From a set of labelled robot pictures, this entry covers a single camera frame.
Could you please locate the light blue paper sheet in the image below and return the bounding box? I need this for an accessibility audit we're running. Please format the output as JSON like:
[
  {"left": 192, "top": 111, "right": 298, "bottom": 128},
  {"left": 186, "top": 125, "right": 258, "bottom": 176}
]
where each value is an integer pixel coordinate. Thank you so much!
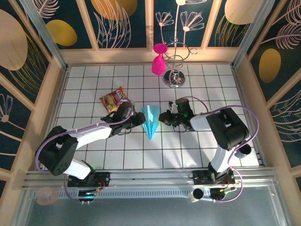
[{"left": 141, "top": 105, "right": 161, "bottom": 141}]

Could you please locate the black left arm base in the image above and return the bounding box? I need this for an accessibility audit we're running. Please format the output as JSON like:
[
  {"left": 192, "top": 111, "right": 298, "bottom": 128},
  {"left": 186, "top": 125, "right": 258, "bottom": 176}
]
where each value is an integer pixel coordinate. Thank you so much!
[{"left": 67, "top": 171, "right": 111, "bottom": 188}]

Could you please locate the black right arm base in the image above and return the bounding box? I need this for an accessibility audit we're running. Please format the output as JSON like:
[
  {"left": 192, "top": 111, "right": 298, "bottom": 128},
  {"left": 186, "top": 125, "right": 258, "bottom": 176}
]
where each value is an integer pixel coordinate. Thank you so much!
[{"left": 192, "top": 169, "right": 236, "bottom": 186}]

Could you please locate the red yellow snack bag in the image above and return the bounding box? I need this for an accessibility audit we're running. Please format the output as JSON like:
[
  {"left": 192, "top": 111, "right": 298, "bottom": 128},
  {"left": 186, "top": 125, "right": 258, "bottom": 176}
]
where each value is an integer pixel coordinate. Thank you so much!
[{"left": 99, "top": 86, "right": 129, "bottom": 113}]

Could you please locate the chrome glass rack stand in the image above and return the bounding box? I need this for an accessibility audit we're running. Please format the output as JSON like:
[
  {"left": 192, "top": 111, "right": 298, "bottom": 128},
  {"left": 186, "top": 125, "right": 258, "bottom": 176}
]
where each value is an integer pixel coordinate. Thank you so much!
[{"left": 162, "top": 37, "right": 198, "bottom": 89}]

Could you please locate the pink wine glass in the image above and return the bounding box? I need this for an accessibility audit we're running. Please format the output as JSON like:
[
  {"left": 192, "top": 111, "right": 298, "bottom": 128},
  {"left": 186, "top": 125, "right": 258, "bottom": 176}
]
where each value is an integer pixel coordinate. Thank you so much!
[{"left": 151, "top": 43, "right": 168, "bottom": 76}]

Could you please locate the dark cup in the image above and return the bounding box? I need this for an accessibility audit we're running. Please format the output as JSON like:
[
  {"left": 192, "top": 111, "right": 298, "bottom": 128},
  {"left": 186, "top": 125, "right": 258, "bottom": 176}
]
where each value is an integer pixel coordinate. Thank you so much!
[{"left": 235, "top": 143, "right": 252, "bottom": 159}]

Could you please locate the white cup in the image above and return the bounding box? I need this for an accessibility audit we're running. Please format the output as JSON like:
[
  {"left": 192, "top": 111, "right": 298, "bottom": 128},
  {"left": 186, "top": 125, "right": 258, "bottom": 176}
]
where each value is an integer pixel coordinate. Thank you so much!
[{"left": 190, "top": 187, "right": 205, "bottom": 203}]

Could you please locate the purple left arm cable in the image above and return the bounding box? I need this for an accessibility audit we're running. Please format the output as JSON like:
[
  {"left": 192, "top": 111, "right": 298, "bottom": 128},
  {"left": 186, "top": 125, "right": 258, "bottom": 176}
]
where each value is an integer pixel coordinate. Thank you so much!
[{"left": 34, "top": 98, "right": 136, "bottom": 204}]

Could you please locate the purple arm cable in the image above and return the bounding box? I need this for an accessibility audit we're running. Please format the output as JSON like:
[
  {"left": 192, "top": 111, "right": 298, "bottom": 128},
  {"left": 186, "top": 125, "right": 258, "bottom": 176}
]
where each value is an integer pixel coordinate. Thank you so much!
[
  {"left": 34, "top": 98, "right": 136, "bottom": 204},
  {"left": 184, "top": 96, "right": 261, "bottom": 203}
]

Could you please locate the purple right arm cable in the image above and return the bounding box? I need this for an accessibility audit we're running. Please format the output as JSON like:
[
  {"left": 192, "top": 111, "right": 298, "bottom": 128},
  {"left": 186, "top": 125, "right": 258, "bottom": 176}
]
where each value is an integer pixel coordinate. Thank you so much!
[{"left": 184, "top": 96, "right": 261, "bottom": 203}]

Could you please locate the aluminium mounting rail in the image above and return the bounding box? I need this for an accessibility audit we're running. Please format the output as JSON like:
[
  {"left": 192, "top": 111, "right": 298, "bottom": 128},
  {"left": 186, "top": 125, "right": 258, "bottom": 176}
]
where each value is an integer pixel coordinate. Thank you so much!
[{"left": 22, "top": 166, "right": 279, "bottom": 190}]

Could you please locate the slotted cable duct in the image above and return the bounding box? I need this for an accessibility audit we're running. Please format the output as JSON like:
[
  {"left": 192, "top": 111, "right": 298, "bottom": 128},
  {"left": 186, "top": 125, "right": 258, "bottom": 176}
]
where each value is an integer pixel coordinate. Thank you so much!
[{"left": 56, "top": 189, "right": 214, "bottom": 200}]

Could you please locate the dark floral wall panel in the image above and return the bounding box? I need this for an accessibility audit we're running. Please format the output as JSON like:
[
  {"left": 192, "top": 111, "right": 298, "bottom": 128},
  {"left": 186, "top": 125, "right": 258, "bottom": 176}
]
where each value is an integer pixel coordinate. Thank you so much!
[
  {"left": 0, "top": 0, "right": 51, "bottom": 104},
  {"left": 153, "top": 0, "right": 218, "bottom": 48},
  {"left": 269, "top": 90, "right": 301, "bottom": 168},
  {"left": 24, "top": 0, "right": 93, "bottom": 49},
  {"left": 90, "top": 0, "right": 148, "bottom": 49},
  {"left": 249, "top": 0, "right": 301, "bottom": 102},
  {"left": 208, "top": 0, "right": 265, "bottom": 48},
  {"left": 0, "top": 84, "right": 32, "bottom": 171}
]

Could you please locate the aluminium frame post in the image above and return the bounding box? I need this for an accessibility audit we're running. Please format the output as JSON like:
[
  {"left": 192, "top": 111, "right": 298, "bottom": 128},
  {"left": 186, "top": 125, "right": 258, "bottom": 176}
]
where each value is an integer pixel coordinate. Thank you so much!
[
  {"left": 231, "top": 0, "right": 276, "bottom": 69},
  {"left": 20, "top": 0, "right": 69, "bottom": 71}
]

